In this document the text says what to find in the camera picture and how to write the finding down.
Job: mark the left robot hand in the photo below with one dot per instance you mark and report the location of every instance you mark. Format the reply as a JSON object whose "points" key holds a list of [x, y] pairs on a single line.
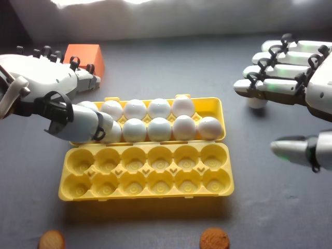
{"points": [[44, 72]]}

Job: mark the orange block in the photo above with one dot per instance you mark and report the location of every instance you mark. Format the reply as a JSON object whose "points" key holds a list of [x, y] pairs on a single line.
{"points": [[85, 53]]}

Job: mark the white plastic egg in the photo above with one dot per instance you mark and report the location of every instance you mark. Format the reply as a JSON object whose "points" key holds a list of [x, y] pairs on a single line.
{"points": [[182, 105], [116, 133], [88, 105], [158, 107], [134, 129], [111, 109], [209, 127], [184, 127], [159, 129], [135, 109], [256, 104]]}

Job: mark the brown round cookie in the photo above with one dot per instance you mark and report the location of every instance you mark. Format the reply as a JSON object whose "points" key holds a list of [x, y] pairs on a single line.
{"points": [[214, 238]]}

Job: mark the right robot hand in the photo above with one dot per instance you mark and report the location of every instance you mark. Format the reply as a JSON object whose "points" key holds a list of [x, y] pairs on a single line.
{"points": [[319, 85]]}

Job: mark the white backdrop sheet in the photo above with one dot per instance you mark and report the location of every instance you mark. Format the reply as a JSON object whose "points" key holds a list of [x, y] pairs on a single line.
{"points": [[155, 20]]}

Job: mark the pale round biscuit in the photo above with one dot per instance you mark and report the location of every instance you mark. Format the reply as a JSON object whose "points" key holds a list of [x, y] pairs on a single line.
{"points": [[52, 240]]}

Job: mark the yellow egg carton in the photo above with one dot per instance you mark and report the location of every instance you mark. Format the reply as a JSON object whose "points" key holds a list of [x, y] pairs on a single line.
{"points": [[160, 155]]}

